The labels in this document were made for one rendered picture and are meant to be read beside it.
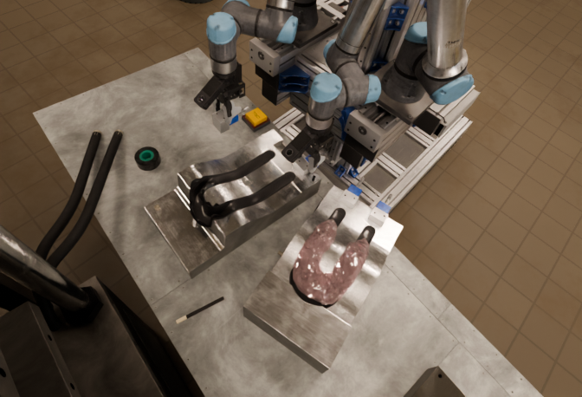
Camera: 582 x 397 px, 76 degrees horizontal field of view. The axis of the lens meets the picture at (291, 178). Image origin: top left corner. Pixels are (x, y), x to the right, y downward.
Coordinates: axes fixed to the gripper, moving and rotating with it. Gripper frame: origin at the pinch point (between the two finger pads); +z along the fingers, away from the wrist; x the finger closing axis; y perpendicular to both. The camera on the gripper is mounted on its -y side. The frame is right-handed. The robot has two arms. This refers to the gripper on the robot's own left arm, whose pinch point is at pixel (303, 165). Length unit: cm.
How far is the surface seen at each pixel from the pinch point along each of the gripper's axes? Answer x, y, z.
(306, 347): -42, -36, 0
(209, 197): 6.2, -32.0, -3.0
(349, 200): -18.2, 4.2, 2.2
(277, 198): -4.0, -14.1, 2.0
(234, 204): 0.8, -27.0, -1.4
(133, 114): 61, -32, 10
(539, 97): -18, 247, 90
